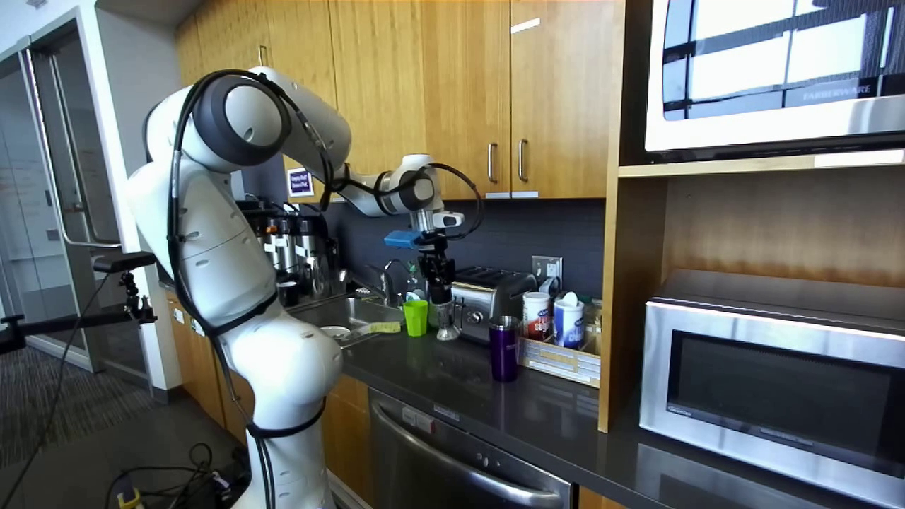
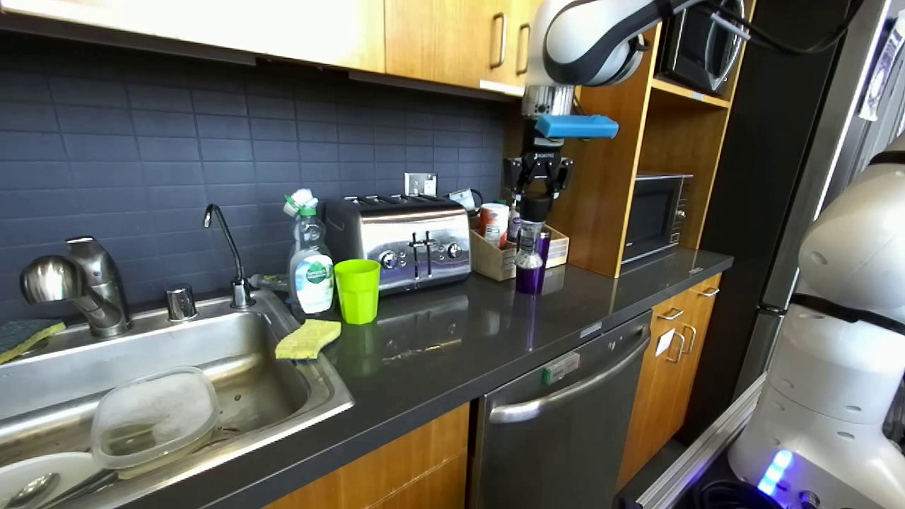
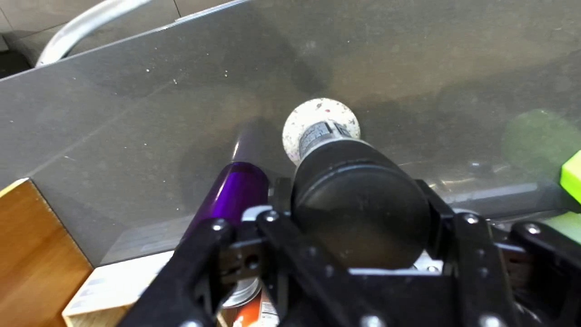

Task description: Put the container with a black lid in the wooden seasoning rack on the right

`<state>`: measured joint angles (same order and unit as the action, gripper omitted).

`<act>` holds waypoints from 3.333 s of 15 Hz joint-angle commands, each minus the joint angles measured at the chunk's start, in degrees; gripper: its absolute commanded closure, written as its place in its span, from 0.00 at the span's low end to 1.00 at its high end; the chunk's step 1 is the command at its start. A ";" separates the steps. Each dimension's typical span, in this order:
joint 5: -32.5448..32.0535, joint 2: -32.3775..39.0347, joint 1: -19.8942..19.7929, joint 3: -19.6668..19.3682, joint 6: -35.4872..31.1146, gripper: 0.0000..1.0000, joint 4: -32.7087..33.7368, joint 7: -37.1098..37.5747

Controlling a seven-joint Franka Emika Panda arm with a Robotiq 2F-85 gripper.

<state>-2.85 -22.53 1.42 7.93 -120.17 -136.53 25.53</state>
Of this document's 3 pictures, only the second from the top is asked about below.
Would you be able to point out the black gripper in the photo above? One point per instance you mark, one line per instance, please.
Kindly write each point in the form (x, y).
(537, 166)

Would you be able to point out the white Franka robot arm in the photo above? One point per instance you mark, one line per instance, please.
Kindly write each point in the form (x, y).
(848, 377)

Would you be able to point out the wooden seasoning rack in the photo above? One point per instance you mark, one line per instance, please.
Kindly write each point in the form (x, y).
(493, 258)

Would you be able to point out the red white paper cup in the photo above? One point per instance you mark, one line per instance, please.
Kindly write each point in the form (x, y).
(493, 220)

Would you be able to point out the wooden microwave shelf unit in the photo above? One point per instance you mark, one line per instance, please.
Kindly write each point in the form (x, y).
(604, 188)

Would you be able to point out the purple travel tumbler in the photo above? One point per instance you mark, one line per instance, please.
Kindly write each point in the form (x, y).
(530, 278)

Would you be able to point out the stainless microwave black door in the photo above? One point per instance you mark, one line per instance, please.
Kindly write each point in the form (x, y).
(655, 220)

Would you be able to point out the stainless steel toaster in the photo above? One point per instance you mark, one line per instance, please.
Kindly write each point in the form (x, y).
(406, 250)

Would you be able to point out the wooden upper cabinets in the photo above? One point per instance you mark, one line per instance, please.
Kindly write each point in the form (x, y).
(434, 38)

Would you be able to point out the white dishwasher sticker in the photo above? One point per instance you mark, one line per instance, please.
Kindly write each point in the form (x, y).
(561, 369)

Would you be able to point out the green plastic cup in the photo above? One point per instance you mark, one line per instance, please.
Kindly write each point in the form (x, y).
(358, 292)

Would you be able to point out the stainless microwave reflective glass door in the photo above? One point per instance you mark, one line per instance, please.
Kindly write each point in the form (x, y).
(701, 46)

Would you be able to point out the wooden base cabinet with drawer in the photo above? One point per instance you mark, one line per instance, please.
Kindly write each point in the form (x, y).
(660, 397)

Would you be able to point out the clear dish soap bottle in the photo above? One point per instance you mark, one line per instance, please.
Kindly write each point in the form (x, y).
(311, 272)

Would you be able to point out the stainless steel dishwasher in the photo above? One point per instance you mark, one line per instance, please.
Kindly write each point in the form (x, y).
(554, 441)

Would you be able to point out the yellow sponge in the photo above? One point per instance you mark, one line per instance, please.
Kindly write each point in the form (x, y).
(307, 339)

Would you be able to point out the stainless steel sink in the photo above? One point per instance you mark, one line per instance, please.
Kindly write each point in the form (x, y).
(264, 397)

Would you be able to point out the black robot stand base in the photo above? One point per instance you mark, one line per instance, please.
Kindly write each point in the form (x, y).
(717, 496)

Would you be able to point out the chrome sink knob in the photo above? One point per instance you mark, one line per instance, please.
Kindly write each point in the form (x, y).
(178, 304)

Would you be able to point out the chrome kitchen faucet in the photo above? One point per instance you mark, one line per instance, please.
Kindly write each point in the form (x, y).
(95, 282)

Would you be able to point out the green scrub sponge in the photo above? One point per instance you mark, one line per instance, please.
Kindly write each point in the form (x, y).
(23, 342)

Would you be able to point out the white plate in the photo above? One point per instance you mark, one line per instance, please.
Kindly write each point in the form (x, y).
(66, 470)

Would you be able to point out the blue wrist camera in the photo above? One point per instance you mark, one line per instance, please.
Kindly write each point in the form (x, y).
(575, 124)

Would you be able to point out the white wall outlet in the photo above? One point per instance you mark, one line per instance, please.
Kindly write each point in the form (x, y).
(462, 198)
(420, 183)

